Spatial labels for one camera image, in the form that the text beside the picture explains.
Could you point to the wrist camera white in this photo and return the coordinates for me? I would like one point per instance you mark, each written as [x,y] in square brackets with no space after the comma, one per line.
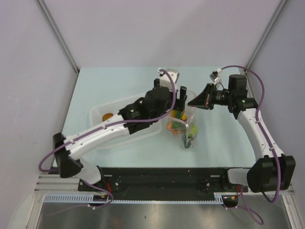
[168,78]
[215,76]

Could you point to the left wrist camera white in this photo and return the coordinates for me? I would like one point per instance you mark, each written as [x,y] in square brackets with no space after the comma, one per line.
[168,78]

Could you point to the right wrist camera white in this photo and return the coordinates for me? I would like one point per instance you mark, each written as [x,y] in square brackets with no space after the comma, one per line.
[215,76]

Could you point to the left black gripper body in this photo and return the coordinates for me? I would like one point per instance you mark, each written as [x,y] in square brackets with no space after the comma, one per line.
[179,102]

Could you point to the brown kiwi fruit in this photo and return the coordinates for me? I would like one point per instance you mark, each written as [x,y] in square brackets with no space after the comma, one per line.
[107,116]

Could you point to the green chili pepper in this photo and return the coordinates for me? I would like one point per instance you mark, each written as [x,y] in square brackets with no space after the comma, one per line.
[177,125]

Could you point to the yellow green mango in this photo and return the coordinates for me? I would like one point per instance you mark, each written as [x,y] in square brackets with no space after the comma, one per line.
[178,114]

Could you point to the dark green cucumber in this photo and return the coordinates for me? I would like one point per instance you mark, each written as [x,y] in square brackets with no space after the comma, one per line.
[187,141]

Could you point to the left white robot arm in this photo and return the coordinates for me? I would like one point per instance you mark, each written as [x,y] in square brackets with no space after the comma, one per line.
[137,116]

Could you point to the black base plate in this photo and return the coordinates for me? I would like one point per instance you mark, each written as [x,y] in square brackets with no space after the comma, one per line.
[166,184]

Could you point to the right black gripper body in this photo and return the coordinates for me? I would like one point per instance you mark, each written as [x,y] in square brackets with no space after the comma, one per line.
[213,97]

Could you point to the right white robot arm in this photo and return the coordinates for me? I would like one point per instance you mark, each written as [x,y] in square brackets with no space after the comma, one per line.
[272,170]

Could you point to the papaya slice with red flesh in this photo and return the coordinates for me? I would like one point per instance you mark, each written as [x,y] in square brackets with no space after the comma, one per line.
[169,128]

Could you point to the clear zip top bag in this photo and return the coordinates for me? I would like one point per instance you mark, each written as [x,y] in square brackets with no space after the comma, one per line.
[190,113]

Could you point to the green lime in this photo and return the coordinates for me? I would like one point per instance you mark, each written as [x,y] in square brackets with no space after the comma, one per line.
[193,129]

